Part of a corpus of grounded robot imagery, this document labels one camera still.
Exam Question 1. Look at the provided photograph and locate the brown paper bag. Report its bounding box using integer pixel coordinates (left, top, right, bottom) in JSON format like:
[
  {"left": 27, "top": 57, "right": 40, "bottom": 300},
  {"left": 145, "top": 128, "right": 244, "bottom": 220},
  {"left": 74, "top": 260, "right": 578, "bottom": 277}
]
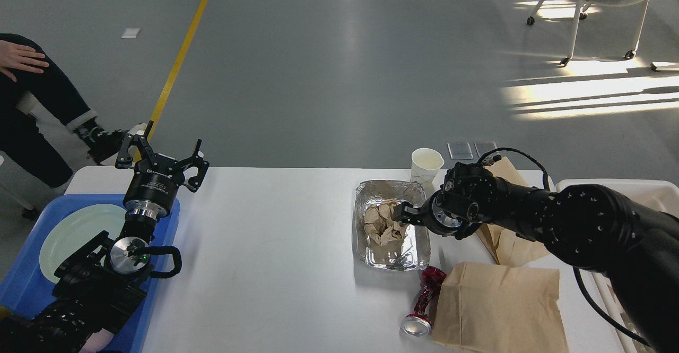
[
  {"left": 475, "top": 157, "right": 550, "bottom": 268},
  {"left": 431, "top": 262, "right": 569, "bottom": 352}
]

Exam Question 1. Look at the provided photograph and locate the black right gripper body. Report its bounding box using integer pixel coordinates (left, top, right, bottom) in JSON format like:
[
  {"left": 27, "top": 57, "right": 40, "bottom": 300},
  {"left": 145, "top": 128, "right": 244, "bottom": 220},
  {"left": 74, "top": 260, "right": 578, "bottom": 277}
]
[{"left": 422, "top": 191, "right": 465, "bottom": 238}]

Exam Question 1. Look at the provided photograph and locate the crushed red can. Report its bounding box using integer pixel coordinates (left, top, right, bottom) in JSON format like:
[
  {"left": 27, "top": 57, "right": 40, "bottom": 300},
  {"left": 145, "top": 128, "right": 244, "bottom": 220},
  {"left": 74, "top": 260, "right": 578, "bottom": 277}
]
[{"left": 401, "top": 265, "right": 447, "bottom": 338}]

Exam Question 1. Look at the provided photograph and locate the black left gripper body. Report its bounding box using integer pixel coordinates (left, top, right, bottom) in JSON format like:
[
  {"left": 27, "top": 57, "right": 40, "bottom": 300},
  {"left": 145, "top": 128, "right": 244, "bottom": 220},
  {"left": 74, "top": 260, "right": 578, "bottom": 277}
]
[{"left": 123, "top": 168, "right": 185, "bottom": 219}]

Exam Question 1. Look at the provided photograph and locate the front brown paper bag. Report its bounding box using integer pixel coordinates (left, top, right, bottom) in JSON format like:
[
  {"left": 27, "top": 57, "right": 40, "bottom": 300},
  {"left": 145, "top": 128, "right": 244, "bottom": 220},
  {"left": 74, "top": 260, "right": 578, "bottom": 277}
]
[{"left": 431, "top": 262, "right": 569, "bottom": 352}]

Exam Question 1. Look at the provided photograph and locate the seated person in black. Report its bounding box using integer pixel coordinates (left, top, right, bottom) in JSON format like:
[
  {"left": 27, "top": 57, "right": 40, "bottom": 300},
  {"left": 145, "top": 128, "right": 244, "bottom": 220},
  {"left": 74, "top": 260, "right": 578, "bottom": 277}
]
[{"left": 0, "top": 33, "right": 148, "bottom": 194}]

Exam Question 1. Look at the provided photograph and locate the rear brown paper bag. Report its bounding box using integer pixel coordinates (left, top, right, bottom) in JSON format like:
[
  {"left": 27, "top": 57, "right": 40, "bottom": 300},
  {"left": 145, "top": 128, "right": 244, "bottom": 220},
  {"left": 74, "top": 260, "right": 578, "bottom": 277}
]
[{"left": 475, "top": 157, "right": 550, "bottom": 268}]

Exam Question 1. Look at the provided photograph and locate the blue plastic tray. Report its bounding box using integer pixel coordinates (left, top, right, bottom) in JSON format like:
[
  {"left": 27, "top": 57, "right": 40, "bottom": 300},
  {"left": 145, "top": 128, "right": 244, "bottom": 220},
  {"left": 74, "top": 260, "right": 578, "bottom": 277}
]
[{"left": 2, "top": 194, "right": 179, "bottom": 352}]

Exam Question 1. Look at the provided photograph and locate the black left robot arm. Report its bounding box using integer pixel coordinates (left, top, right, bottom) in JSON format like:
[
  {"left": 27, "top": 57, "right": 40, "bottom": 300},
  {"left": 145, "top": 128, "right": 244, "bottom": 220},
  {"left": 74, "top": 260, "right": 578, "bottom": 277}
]
[{"left": 2, "top": 121, "right": 210, "bottom": 352}]

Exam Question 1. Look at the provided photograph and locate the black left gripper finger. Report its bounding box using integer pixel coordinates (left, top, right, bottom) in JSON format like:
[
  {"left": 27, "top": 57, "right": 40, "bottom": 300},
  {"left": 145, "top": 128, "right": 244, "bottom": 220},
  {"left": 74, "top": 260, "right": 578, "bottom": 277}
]
[
  {"left": 170, "top": 139, "right": 210, "bottom": 193},
  {"left": 116, "top": 120, "right": 165, "bottom": 173}
]

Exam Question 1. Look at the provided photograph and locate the person's left hand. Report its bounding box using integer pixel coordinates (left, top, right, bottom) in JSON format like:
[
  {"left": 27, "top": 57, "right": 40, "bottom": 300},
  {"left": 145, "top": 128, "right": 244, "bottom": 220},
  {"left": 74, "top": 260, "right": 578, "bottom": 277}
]
[{"left": 1, "top": 40, "right": 49, "bottom": 82}]

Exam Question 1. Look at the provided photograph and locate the crumpled brown paper in tray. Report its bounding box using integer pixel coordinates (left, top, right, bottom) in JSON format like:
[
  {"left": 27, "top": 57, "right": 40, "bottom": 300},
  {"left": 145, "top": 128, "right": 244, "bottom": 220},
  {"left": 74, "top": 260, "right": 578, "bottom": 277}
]
[{"left": 363, "top": 199, "right": 408, "bottom": 246}]

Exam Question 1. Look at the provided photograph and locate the pink mug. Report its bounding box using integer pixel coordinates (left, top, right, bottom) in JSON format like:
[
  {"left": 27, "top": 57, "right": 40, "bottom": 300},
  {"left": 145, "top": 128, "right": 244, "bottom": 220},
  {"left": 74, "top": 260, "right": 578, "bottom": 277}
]
[{"left": 79, "top": 329, "right": 115, "bottom": 353}]

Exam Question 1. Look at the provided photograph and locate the white plastic bin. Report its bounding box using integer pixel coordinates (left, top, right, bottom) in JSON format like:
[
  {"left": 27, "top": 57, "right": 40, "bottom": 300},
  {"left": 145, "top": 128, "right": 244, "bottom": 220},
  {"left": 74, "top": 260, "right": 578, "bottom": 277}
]
[{"left": 557, "top": 179, "right": 677, "bottom": 352}]

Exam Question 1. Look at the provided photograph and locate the metal floor socket plate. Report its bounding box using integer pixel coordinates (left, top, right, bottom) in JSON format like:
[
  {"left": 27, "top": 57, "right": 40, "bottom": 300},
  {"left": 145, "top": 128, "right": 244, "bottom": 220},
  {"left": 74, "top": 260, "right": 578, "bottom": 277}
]
[{"left": 448, "top": 142, "right": 499, "bottom": 160}]

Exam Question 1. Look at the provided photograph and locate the aluminium foil tray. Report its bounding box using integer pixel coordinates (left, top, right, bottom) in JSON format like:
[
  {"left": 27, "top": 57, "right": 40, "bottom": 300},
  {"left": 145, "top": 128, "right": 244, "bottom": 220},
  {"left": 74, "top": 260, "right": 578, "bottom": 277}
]
[{"left": 353, "top": 180, "right": 431, "bottom": 271}]

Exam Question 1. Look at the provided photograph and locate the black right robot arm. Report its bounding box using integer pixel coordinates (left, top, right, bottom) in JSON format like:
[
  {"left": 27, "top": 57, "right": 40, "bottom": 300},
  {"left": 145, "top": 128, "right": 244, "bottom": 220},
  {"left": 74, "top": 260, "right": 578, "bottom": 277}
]
[{"left": 393, "top": 148, "right": 678, "bottom": 352}]

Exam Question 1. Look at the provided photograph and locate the rear white paper cup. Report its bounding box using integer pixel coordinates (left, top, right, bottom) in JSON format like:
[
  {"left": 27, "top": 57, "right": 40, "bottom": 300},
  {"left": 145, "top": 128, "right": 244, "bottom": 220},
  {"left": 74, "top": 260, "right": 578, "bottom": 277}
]
[{"left": 411, "top": 148, "right": 445, "bottom": 185}]

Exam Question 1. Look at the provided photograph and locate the light green plate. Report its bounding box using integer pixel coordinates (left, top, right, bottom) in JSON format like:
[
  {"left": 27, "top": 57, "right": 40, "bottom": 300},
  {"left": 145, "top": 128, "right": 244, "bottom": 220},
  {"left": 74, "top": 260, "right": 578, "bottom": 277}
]
[{"left": 39, "top": 204, "right": 126, "bottom": 284}]

